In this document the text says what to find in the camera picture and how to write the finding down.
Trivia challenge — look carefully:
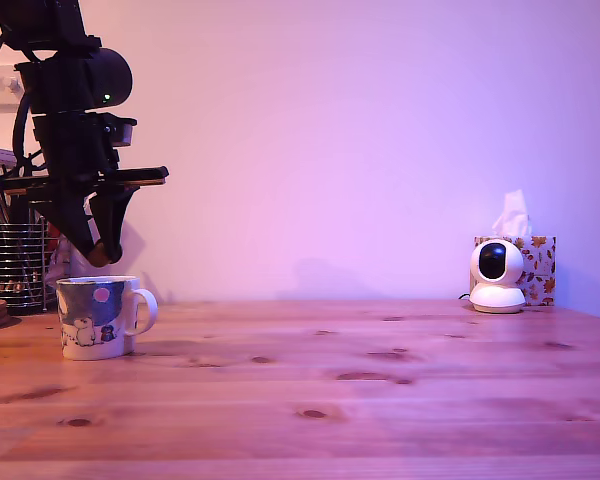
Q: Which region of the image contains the brown coffee capsule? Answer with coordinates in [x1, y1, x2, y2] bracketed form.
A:
[88, 240, 112, 268]

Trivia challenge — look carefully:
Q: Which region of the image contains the white mug with cartoon print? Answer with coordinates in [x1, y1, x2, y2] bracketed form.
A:
[55, 274, 160, 361]

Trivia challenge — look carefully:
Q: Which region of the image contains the red white patterned packet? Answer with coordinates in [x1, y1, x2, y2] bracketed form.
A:
[47, 237, 74, 286]

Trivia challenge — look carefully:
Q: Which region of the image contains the white tissue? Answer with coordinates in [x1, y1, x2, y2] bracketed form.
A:
[490, 189, 533, 239]

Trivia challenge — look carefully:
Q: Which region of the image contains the leaf print tissue box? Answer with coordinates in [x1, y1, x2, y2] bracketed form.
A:
[473, 235, 557, 308]

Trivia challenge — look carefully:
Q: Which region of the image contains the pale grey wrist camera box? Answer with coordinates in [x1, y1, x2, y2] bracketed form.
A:
[104, 115, 138, 148]

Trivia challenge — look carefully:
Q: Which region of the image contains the wire utensil holder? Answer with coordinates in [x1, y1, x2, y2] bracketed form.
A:
[0, 217, 72, 315]

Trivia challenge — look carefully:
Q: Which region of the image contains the white wall switch plate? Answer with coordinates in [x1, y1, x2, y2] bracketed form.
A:
[0, 63, 31, 115]

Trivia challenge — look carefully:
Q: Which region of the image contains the small white round camera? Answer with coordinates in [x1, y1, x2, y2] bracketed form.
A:
[468, 238, 527, 315]

